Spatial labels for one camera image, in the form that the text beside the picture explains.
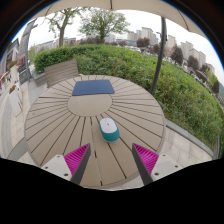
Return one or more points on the round leafy green tree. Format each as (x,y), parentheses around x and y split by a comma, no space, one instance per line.
(103,23)

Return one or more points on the dark curved umbrella pole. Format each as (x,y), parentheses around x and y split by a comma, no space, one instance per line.
(159,56)

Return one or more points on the dark tall sign pillar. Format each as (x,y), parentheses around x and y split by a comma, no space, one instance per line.
(25,50)

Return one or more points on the white and teal computer mouse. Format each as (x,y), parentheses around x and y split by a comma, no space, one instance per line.
(108,128)

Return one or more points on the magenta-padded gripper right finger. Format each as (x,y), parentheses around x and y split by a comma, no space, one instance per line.
(164,165)

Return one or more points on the beige umbrella canopy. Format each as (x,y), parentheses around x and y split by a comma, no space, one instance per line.
(133,5)

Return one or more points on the bare-trunked sparse tree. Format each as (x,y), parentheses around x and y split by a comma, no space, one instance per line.
(62,31)

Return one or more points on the blue rectangular mouse pad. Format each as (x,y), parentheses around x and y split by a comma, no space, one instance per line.
(93,87)

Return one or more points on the group of tall buildings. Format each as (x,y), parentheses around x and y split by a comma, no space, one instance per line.
(186,50)

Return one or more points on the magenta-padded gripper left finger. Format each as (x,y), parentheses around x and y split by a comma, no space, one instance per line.
(60,165)

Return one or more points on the grey slatted outdoor chair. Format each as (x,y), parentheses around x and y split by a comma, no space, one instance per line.
(61,71)

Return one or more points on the white planter box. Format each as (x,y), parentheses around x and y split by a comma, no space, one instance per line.
(15,100)

